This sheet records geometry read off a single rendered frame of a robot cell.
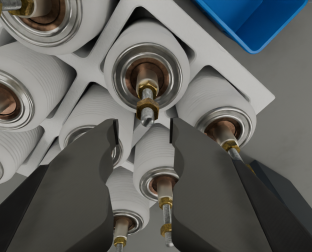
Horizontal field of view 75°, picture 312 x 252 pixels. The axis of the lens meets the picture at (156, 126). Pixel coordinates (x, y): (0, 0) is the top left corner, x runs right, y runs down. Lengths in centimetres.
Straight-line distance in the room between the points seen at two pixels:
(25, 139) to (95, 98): 13
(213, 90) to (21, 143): 29
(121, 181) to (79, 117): 17
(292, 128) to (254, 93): 35
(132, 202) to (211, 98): 22
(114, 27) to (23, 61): 11
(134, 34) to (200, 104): 11
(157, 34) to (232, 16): 29
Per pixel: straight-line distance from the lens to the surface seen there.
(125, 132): 27
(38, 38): 23
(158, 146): 31
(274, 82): 58
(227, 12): 49
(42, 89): 27
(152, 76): 20
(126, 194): 37
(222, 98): 25
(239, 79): 33
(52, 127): 37
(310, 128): 72
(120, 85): 23
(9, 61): 27
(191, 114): 26
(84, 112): 27
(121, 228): 38
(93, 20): 23
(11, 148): 35
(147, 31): 22
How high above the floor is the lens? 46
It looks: 58 degrees down
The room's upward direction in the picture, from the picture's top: 176 degrees clockwise
